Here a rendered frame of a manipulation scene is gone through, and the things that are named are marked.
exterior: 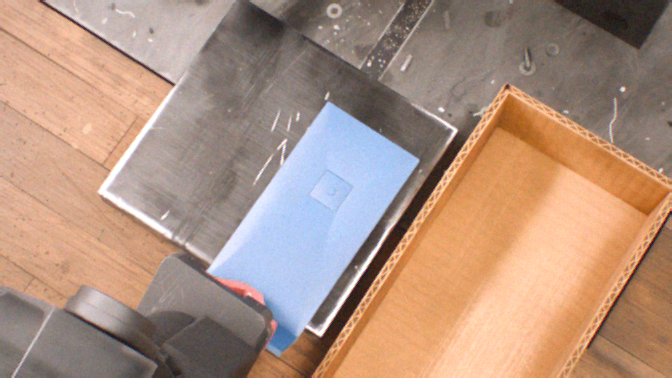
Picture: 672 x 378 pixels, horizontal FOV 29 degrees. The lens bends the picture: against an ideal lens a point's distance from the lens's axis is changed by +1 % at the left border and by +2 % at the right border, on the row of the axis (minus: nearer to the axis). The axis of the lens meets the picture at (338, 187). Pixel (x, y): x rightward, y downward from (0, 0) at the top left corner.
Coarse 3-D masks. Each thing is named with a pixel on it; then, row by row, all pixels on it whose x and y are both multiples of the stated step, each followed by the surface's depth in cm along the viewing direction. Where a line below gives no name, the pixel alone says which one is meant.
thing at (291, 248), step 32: (320, 128) 82; (352, 128) 82; (288, 160) 82; (320, 160) 82; (352, 160) 82; (384, 160) 82; (416, 160) 82; (288, 192) 81; (352, 192) 81; (384, 192) 81; (256, 224) 81; (288, 224) 81; (320, 224) 81; (352, 224) 81; (224, 256) 80; (256, 256) 80; (288, 256) 80; (320, 256) 80; (352, 256) 80; (256, 288) 80; (288, 288) 80; (320, 288) 79; (288, 320) 79
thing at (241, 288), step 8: (224, 280) 76; (232, 280) 77; (232, 288) 76; (240, 288) 76; (248, 288) 77; (256, 296) 76; (264, 304) 76; (272, 328) 70; (264, 336) 70; (264, 344) 70
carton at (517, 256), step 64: (512, 128) 83; (576, 128) 77; (448, 192) 80; (512, 192) 83; (576, 192) 83; (640, 192) 79; (448, 256) 82; (512, 256) 82; (576, 256) 82; (640, 256) 75; (384, 320) 81; (448, 320) 81; (512, 320) 81; (576, 320) 81
